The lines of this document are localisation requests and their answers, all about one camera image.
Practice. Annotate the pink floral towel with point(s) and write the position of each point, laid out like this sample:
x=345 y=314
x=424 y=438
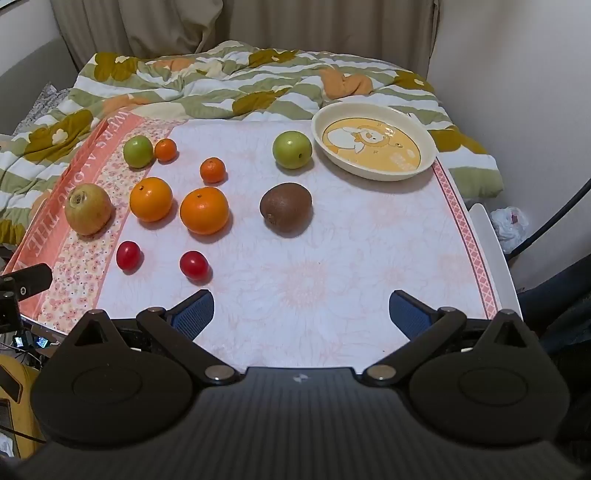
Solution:
x=323 y=267

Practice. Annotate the white plastic bag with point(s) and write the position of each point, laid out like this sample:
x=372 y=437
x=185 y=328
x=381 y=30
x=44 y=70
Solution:
x=509 y=227

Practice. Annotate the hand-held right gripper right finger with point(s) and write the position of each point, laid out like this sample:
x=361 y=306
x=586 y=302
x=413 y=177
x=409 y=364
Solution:
x=408 y=316

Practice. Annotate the small green apple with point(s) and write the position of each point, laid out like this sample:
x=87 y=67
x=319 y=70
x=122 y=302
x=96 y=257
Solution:
x=137 y=151

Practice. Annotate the grey patterned cloth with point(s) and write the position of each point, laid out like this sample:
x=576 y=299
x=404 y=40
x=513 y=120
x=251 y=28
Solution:
x=46 y=99

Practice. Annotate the red cherry tomato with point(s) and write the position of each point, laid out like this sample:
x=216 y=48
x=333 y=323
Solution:
x=128 y=255
x=194 y=265

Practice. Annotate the yellow object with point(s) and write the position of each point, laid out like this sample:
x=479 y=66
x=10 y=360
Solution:
x=16 y=406

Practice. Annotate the yellow pear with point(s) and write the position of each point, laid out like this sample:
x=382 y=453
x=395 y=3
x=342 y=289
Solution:
x=88 y=210

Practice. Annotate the large green apple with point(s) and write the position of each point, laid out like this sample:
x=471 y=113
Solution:
x=292 y=150

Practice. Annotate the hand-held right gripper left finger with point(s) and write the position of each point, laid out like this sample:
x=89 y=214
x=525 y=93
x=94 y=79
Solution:
x=194 y=314

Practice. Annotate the green striped floral blanket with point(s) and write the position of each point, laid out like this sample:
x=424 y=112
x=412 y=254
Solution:
x=221 y=87

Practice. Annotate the brown kiwi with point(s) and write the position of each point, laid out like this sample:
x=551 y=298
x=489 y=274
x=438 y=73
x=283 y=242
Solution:
x=285 y=207

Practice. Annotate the beige curtain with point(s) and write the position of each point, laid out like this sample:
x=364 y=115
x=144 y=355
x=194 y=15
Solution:
x=286 y=27

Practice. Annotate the dark cloth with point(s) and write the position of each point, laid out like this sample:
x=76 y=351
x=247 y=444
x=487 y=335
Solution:
x=556 y=300

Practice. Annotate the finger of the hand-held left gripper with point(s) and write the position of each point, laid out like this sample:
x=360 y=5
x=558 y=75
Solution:
x=30 y=279

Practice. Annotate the small tangerine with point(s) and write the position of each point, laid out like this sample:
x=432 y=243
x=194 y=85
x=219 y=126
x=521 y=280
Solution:
x=213 y=170
x=165 y=150

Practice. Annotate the white table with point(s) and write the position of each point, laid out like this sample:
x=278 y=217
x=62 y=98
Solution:
x=494 y=258

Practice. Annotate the large orange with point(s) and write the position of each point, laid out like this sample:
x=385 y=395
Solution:
x=150 y=199
x=204 y=210

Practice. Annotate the cream plate with cartoon print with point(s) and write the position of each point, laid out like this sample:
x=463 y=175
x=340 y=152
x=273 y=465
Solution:
x=415 y=138

